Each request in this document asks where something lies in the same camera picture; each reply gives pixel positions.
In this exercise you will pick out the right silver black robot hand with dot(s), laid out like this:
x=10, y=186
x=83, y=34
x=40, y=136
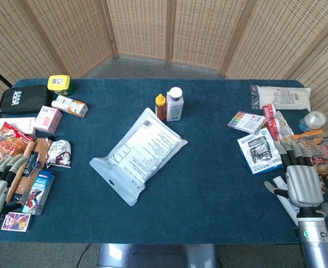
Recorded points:
x=303, y=184

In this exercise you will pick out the large white blue-print bag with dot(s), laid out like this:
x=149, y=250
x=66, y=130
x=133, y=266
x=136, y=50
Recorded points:
x=141, y=150

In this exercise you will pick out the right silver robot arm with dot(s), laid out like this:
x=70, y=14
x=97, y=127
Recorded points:
x=317, y=240

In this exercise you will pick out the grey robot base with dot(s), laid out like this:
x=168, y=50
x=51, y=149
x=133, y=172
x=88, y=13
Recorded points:
x=158, y=255

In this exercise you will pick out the colourful candy bag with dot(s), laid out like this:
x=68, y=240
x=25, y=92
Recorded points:
x=323, y=150

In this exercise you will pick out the red snack bag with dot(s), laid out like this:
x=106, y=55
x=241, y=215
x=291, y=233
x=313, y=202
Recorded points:
x=7, y=141

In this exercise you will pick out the clear plastic snack packet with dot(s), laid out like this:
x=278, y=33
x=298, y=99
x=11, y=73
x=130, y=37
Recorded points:
x=284, y=125

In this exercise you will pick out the black white snack pouch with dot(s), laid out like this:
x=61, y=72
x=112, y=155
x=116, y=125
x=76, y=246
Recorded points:
x=59, y=153

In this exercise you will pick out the white noodle bag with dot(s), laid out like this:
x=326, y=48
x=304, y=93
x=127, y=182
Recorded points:
x=284, y=96

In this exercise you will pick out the purple card box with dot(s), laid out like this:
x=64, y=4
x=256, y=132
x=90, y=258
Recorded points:
x=16, y=222

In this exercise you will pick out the blue red toothpaste box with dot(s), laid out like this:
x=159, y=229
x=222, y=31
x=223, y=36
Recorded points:
x=38, y=192

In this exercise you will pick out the blue white calculator box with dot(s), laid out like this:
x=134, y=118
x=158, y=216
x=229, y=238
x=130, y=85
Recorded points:
x=258, y=152

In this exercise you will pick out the brown rolling pin package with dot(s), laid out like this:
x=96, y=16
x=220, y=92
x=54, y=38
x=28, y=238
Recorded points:
x=37, y=156

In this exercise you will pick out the clear jar with white lid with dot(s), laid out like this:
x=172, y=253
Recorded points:
x=314, y=120

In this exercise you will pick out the red white packet strip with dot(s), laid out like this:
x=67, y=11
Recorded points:
x=272, y=123

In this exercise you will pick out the flat white box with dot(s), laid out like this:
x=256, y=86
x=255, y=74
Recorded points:
x=16, y=124

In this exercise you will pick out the colour marker pack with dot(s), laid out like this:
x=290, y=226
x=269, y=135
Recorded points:
x=247, y=121

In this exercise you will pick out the pink box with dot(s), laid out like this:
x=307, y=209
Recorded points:
x=48, y=119

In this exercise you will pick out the black zip case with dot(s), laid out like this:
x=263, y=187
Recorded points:
x=24, y=99

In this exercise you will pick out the blue table cloth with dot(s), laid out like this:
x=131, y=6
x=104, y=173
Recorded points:
x=194, y=195

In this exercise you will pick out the orange juice carton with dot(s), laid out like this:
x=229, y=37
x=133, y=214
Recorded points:
x=70, y=106

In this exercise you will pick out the green container with yellow lid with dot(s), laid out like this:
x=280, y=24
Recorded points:
x=58, y=83

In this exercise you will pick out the white bottle with blue cap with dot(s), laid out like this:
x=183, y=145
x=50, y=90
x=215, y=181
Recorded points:
x=174, y=107

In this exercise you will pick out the honey bottle with yellow cap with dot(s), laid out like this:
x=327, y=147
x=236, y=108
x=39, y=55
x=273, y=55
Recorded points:
x=160, y=109

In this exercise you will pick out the rattan folding screen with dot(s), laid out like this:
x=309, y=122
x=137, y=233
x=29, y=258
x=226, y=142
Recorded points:
x=69, y=33

